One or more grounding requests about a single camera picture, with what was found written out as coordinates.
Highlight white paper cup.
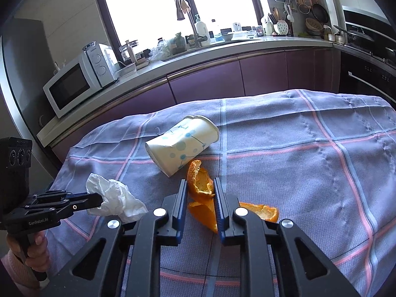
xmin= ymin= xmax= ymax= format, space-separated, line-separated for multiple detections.
xmin=145 ymin=115 xmax=220 ymax=177

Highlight pink left sleeve forearm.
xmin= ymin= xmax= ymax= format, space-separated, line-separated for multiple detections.
xmin=1 ymin=250 xmax=40 ymax=296

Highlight left hand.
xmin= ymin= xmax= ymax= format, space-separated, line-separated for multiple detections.
xmin=6 ymin=231 xmax=50 ymax=272

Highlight white microwave oven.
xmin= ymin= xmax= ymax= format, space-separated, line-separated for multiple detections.
xmin=43 ymin=42 xmax=120 ymax=118

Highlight black built-in oven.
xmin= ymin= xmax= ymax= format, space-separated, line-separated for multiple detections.
xmin=337 ymin=5 xmax=396 ymax=106

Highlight white tissue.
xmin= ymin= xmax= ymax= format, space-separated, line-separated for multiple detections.
xmin=86 ymin=173 xmax=148 ymax=223

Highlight kitchen sink faucet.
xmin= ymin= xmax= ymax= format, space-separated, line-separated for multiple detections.
xmin=174 ymin=0 xmax=207 ymax=48

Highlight purple plaid tablecloth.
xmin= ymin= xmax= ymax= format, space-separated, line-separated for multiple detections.
xmin=52 ymin=90 xmax=395 ymax=296

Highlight silver refrigerator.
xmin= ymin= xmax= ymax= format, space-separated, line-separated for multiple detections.
xmin=0 ymin=17 xmax=63 ymax=168

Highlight black hanging frying pan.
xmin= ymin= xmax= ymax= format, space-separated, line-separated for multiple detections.
xmin=311 ymin=3 xmax=330 ymax=24

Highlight orange peel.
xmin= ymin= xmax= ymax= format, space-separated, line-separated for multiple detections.
xmin=187 ymin=160 xmax=278 ymax=233

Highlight white soap bottle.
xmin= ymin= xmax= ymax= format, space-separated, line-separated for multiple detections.
xmin=195 ymin=14 xmax=211 ymax=46

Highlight purple kitchen base cabinets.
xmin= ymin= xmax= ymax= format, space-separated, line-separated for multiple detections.
xmin=51 ymin=48 xmax=341 ymax=162

